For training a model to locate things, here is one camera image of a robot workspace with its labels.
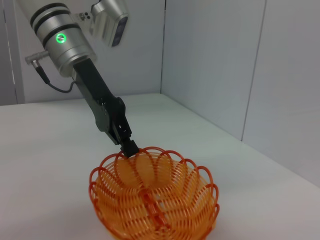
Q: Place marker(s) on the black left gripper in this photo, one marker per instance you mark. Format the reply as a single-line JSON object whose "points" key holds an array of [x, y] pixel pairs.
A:
{"points": [[100, 100]]}

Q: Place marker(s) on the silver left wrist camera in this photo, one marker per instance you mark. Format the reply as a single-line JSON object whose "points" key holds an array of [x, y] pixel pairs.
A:
{"points": [[112, 22]]}

